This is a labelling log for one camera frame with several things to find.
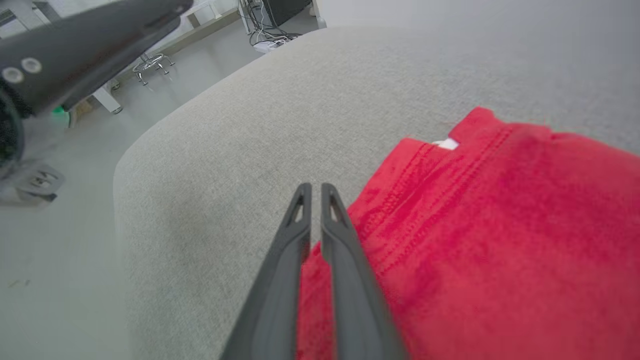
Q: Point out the beige wooden bench board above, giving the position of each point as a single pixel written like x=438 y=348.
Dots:
x=200 y=32

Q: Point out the small green object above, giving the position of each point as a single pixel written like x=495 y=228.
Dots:
x=61 y=112

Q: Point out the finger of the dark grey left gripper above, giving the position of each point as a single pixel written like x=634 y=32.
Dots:
x=75 y=45
x=125 y=59

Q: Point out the chrome stool base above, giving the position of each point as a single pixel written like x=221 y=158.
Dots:
x=150 y=62

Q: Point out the grey fabric sofa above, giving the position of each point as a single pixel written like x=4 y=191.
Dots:
x=200 y=150

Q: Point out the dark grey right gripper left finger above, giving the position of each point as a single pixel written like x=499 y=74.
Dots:
x=275 y=310

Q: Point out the white table leg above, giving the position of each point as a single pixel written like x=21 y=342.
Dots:
x=107 y=100

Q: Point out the white power strip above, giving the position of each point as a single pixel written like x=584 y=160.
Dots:
x=267 y=46

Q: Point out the red basketball jersey white trim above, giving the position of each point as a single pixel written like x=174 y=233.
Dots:
x=500 y=250

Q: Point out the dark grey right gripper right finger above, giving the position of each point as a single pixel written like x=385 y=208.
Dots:
x=355 y=310

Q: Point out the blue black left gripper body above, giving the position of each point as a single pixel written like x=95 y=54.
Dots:
x=7 y=130

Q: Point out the black computer case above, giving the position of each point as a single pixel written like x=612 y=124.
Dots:
x=285 y=10

